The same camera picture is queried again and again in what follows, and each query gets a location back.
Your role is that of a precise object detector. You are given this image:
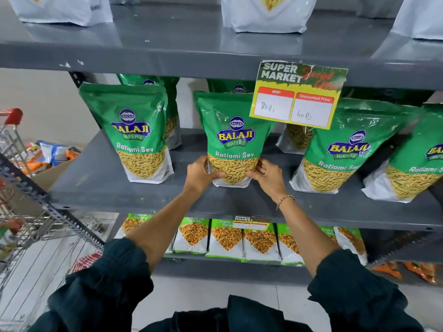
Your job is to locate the orange snack packet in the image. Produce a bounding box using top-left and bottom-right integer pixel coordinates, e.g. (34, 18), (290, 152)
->
(21, 159), (52, 175)
(402, 261), (439, 286)
(371, 261), (404, 281)

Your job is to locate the white snack pouch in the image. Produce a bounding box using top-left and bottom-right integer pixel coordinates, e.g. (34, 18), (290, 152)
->
(6, 0), (114, 27)
(221, 0), (319, 34)

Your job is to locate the small yellow price tag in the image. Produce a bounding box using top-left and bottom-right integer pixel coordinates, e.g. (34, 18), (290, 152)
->
(233, 215), (273, 229)

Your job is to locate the large yellow price tag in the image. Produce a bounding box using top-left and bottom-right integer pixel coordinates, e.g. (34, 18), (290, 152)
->
(249, 60), (349, 130)

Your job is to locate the wire shopping cart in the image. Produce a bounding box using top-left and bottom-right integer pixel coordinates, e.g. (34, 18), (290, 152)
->
(0, 108), (119, 332)

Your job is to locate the blue white snack packet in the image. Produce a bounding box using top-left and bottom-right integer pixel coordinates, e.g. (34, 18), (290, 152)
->
(37, 141), (70, 166)

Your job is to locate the beaded bracelet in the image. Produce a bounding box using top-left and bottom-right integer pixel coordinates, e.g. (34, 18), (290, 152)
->
(275, 194), (297, 210)

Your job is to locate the grey metal shelf unit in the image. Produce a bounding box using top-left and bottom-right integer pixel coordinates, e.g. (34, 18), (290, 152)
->
(0, 0), (443, 288)

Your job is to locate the person's right hand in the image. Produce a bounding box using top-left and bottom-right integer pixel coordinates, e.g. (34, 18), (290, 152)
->
(245, 158), (288, 204)

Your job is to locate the slotted grey metal post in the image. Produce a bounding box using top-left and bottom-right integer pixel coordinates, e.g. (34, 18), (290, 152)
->
(0, 153), (105, 251)

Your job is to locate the row of small green-white bags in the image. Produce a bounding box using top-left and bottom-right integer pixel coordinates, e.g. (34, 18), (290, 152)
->
(114, 213), (368, 267)

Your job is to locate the dark green shirt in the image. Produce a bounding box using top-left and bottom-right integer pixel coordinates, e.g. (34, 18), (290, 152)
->
(29, 237), (425, 332)

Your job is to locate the person's right forearm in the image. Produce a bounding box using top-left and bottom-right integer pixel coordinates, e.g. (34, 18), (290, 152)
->
(275, 193), (342, 278)

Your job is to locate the person's left hand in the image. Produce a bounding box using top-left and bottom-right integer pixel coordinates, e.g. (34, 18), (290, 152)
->
(183, 155), (226, 195)

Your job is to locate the red white checked cloth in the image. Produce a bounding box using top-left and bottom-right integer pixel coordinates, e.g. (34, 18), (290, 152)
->
(69, 252), (104, 275)

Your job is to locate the person's left forearm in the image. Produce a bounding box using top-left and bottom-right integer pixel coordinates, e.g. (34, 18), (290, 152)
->
(125, 187), (208, 274)

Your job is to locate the green snack packet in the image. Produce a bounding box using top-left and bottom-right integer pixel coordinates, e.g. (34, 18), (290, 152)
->
(193, 90), (275, 189)

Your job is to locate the cardboard box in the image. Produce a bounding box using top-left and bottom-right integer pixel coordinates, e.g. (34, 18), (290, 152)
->
(32, 156), (79, 196)

